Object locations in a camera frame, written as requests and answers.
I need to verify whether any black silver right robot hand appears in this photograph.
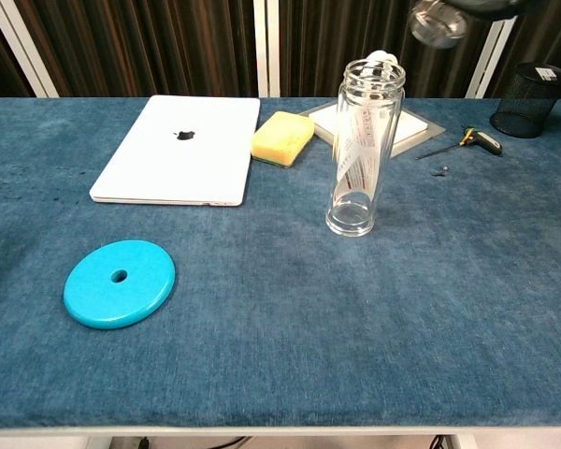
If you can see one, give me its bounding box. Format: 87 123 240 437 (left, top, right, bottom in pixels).
441 0 537 22

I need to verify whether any white pillar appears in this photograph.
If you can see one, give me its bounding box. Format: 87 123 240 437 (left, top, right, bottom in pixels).
253 0 281 98
0 0 60 98
465 17 518 98

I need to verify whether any dark pleated curtain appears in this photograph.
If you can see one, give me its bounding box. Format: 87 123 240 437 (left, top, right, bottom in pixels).
0 0 32 98
13 0 261 98
485 0 561 100
279 0 493 98

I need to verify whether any black mesh pen holder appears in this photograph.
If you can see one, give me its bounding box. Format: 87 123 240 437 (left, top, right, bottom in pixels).
489 62 561 139

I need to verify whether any grey square metal tray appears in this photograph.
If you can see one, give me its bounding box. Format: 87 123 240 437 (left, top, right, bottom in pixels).
300 100 447 158

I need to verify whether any white square board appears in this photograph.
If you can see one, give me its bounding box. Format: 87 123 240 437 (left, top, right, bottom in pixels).
308 103 429 151

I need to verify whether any yellow sponge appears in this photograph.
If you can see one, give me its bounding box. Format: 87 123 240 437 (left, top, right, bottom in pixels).
250 110 316 168

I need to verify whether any clear glass bottle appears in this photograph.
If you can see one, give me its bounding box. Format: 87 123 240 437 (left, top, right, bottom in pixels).
325 58 407 239

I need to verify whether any white closed laptop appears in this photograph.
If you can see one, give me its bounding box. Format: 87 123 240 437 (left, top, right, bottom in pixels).
89 94 262 208

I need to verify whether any blue tablecloth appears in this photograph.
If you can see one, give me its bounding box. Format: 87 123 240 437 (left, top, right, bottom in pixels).
0 96 561 429

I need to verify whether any blue disc with hole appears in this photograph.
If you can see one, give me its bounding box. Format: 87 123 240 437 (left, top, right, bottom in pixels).
63 239 177 331

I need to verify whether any T-handle hex key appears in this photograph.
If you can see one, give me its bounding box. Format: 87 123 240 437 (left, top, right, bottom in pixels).
414 125 504 161

